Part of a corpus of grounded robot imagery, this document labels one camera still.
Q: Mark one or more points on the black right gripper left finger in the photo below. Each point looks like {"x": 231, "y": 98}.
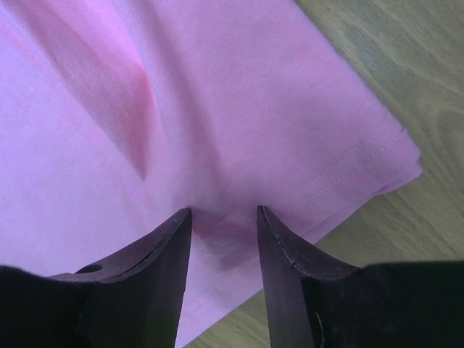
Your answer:
{"x": 132, "y": 298}

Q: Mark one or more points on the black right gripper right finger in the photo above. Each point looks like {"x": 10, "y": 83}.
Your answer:
{"x": 315, "y": 300}

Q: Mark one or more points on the pink t shirt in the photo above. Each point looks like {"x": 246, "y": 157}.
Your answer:
{"x": 116, "y": 114}

